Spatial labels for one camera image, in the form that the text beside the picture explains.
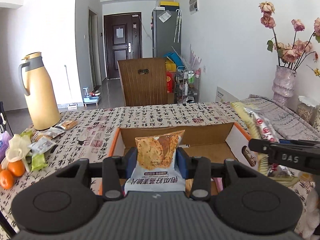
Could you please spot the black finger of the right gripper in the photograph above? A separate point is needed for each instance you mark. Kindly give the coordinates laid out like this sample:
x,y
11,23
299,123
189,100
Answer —
x,y
265,147

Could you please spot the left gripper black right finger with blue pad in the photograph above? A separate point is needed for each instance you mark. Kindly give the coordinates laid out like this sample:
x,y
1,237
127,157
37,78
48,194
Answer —
x,y
197,174

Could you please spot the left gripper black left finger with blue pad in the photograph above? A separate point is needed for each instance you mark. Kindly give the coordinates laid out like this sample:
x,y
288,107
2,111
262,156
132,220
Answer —
x,y
116,170

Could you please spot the cracker snack packet white orange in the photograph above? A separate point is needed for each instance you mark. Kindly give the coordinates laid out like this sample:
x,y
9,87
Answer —
x,y
156,169

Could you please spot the red cardboard snack box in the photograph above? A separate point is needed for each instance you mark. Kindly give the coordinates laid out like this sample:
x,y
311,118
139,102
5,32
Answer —
x,y
215,142

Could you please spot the clear jar with grains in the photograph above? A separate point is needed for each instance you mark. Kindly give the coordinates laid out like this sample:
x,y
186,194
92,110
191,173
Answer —
x,y
306,107

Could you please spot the pink ribbed flower vase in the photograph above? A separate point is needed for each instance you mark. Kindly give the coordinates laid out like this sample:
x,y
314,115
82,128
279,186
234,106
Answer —
x,y
283,85

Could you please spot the orange cracker packet flat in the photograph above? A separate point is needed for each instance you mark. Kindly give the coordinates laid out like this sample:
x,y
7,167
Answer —
x,y
67,124

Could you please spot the green snack packet on table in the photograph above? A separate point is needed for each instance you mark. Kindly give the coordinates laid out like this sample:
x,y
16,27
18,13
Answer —
x,y
38,162

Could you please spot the orange mandarin rear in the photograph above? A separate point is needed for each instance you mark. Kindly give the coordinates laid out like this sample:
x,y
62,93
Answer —
x,y
17,168

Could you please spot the orange mandarin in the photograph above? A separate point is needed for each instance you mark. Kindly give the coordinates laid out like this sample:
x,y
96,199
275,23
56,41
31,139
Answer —
x,y
6,179
17,168

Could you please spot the white silk flower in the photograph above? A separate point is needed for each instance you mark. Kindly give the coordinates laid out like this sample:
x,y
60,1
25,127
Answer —
x,y
17,150

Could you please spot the orange mandarin front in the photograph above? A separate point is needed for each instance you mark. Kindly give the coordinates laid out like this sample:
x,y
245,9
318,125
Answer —
x,y
6,179

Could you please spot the purple tissue pack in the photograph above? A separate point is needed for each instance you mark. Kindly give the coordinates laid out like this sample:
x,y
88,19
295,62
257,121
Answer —
x,y
4,144

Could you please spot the dark brown entrance door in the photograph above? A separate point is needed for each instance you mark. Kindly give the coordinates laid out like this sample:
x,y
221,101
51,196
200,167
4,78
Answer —
x,y
123,40

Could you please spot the grey refrigerator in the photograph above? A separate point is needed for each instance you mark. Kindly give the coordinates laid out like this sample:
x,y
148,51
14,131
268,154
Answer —
x,y
164,32

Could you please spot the yellow box on fridge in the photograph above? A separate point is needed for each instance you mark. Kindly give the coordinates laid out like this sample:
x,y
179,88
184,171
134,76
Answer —
x,y
169,3

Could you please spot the wire storage trolley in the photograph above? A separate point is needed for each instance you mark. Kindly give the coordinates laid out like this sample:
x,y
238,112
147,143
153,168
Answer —
x,y
187,85

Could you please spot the cream thermos jug grey handle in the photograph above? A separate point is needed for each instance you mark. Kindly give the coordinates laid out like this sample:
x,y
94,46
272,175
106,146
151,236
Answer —
x,y
38,91

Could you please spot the white wall electrical panel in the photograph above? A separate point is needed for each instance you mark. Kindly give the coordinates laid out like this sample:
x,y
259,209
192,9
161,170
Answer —
x,y
193,6

